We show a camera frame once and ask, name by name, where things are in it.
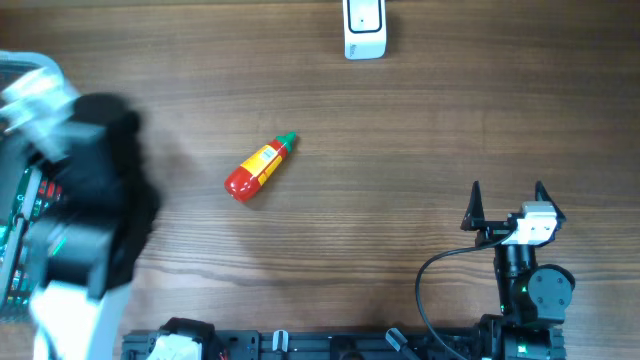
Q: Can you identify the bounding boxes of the red sauce bottle green cap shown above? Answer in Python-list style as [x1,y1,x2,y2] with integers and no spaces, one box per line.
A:
[224,132,297,203]

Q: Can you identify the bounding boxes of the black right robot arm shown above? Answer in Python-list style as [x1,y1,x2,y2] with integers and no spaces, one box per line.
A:
[461,182,576,360]

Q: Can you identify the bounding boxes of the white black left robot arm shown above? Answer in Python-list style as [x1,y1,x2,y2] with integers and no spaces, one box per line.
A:
[1,51,160,359]

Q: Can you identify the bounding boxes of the grey plastic mesh basket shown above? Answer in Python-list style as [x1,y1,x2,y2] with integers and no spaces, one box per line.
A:
[1,50,77,324]

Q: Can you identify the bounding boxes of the white barcode scanner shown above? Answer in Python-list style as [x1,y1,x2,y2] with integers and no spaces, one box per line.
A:
[342,0,387,61]

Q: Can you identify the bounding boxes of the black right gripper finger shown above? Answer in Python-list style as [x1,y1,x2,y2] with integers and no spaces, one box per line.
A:
[534,181,566,223]
[460,181,485,231]

